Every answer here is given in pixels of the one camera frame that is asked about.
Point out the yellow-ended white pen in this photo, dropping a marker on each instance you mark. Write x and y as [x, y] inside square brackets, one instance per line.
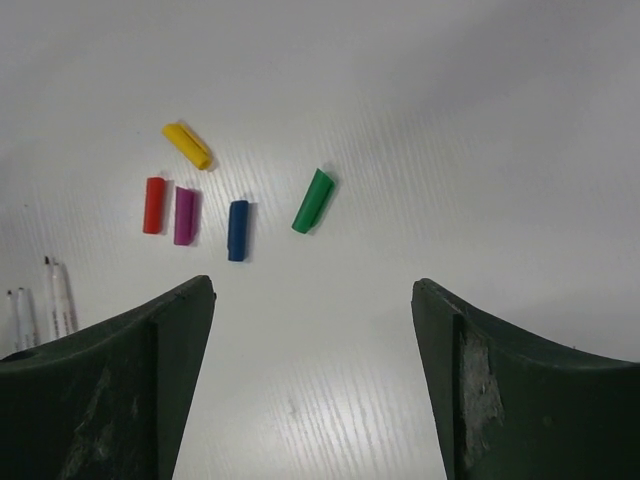
[64, 308]

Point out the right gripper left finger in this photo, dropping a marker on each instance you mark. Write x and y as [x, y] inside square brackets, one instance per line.
[110, 401]

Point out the green pen cap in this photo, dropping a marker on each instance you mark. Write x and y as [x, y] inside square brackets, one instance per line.
[314, 202]

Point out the red pen cap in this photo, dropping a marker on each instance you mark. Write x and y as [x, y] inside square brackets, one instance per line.
[153, 218]

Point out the green-ended white pen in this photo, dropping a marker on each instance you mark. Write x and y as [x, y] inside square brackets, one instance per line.
[28, 325]

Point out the purple-ended white pen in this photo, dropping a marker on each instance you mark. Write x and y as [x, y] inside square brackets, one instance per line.
[14, 322]

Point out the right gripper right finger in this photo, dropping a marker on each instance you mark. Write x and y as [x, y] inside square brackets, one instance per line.
[509, 404]

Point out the blue pen cap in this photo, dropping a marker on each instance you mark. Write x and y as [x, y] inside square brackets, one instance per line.
[238, 230]

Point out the red-ended white pen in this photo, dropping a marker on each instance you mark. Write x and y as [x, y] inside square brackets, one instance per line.
[53, 326]

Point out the purple pen cap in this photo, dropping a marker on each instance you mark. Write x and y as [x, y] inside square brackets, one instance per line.
[184, 221]

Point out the yellow pen cap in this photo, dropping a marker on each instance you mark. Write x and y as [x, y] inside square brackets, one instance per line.
[189, 143]

